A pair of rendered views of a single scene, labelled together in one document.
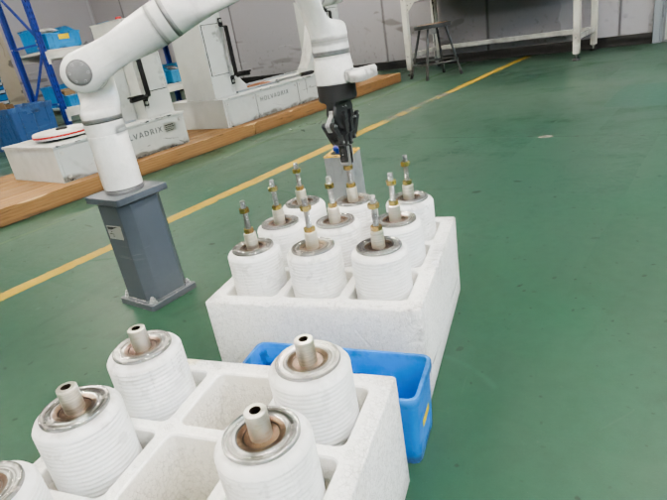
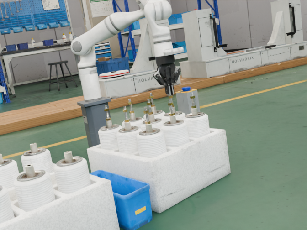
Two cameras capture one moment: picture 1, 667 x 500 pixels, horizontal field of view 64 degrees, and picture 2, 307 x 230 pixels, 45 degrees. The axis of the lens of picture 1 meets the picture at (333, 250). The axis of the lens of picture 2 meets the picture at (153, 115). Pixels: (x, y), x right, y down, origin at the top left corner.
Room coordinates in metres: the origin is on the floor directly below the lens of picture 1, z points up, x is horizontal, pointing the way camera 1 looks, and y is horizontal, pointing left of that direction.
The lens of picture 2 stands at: (-0.31, -0.64, 0.55)
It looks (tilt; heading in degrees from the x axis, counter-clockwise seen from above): 11 degrees down; 26
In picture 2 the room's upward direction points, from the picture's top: 9 degrees counter-clockwise
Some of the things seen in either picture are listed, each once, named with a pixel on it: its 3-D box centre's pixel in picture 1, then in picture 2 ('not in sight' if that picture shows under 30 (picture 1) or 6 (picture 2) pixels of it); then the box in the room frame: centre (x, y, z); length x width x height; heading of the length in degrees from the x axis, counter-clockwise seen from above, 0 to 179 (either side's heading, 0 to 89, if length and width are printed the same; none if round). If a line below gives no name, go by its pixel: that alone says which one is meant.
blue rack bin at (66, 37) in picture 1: (51, 39); (136, 23); (5.81, 2.40, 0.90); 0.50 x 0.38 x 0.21; 52
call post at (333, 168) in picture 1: (350, 214); (191, 124); (1.25, -0.06, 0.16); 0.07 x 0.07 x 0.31; 67
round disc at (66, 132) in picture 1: (63, 132); (113, 74); (2.96, 1.33, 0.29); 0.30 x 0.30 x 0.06
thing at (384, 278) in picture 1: (385, 295); (153, 157); (0.80, -0.07, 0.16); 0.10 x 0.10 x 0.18
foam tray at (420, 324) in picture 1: (347, 295); (158, 160); (0.95, -0.01, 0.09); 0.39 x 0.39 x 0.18; 67
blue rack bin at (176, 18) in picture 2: not in sight; (178, 18); (6.49, 1.85, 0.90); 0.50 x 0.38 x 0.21; 49
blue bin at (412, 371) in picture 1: (333, 399); (113, 198); (0.67, 0.04, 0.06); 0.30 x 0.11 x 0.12; 65
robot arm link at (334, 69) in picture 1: (341, 64); (166, 47); (1.05, -0.08, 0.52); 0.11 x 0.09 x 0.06; 60
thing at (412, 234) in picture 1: (400, 264); (177, 147); (0.91, -0.12, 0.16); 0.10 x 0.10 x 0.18
